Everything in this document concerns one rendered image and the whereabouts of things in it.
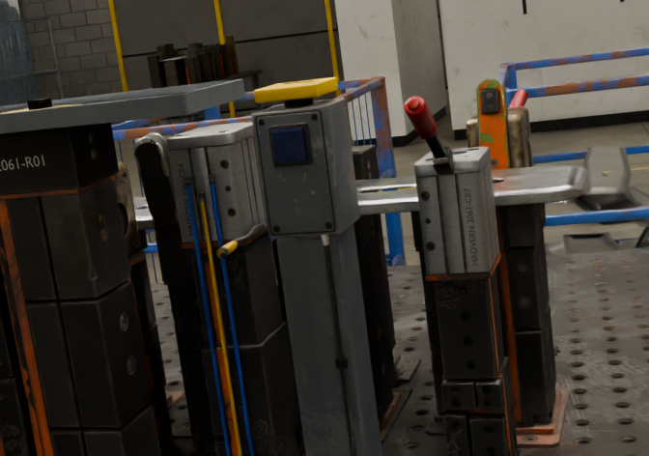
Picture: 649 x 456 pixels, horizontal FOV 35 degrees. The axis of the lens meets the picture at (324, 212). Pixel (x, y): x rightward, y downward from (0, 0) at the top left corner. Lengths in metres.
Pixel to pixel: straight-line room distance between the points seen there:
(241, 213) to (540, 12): 8.05
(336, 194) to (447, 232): 0.18
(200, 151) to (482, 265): 0.32
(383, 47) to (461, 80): 0.74
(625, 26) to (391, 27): 1.98
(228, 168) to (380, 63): 8.10
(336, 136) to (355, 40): 8.31
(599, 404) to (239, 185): 0.54
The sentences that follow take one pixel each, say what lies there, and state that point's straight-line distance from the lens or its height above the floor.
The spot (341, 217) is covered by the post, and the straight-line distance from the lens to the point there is 0.89.
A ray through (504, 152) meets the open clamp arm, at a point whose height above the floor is 1.02.
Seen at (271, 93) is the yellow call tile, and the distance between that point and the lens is 0.89.
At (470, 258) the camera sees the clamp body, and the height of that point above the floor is 0.96.
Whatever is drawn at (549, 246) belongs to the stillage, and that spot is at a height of 0.25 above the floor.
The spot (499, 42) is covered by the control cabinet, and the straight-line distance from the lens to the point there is 9.07.
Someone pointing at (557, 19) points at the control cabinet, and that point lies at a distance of 9.06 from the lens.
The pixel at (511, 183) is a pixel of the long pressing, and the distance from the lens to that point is 1.20.
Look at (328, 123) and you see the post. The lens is 0.88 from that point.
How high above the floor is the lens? 1.21
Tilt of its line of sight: 11 degrees down
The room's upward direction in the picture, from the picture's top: 7 degrees counter-clockwise
